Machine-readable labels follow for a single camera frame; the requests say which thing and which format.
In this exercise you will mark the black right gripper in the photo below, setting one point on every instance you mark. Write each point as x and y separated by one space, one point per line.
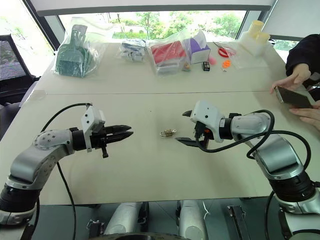
201 132

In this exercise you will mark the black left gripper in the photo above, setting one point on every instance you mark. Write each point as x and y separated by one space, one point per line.
98 140

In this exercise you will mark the black sleeved right forearm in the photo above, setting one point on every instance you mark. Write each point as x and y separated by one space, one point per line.
302 52

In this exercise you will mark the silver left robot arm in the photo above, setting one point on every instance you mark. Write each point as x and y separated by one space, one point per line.
37 155

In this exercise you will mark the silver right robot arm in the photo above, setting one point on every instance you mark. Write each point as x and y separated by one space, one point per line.
277 155

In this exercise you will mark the person's right hand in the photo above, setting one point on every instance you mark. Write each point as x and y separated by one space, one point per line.
298 76

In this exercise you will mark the person's left hand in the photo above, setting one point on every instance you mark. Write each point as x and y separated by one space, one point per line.
311 115

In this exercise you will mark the brass padlock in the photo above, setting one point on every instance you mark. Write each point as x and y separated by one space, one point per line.
165 133

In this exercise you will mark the small brown green toy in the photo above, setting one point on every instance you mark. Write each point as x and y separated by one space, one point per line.
186 68

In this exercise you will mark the small black box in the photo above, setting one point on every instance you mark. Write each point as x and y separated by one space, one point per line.
206 66

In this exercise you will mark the pink fluffy ball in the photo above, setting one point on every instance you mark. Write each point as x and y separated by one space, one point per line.
212 60

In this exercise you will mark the red items in plastic bag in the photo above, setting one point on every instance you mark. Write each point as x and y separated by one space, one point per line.
166 55

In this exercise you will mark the purple and white box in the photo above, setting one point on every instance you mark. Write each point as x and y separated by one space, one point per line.
198 51

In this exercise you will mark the grey white parts bag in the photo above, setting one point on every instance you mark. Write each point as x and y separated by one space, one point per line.
132 50

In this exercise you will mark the silver rounded shell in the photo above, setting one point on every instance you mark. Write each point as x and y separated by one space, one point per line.
192 220
123 217

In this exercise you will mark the green scoops in plastic bag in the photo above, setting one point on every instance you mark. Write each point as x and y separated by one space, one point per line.
72 56

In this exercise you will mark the clear flat plastic bag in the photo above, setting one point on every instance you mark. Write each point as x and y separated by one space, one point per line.
246 58

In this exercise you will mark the dark smartphone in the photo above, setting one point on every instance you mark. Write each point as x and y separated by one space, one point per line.
295 96

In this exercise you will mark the black mesh office chair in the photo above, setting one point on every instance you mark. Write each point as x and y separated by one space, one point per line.
12 65

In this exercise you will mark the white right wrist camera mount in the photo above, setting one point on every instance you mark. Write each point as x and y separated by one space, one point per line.
207 115

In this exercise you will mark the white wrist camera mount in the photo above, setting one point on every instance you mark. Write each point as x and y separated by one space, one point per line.
90 119
207 115

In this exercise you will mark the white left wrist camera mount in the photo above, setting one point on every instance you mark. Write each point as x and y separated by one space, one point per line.
90 119

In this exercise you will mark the black metal bracket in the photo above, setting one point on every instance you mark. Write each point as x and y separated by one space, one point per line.
237 221
95 228

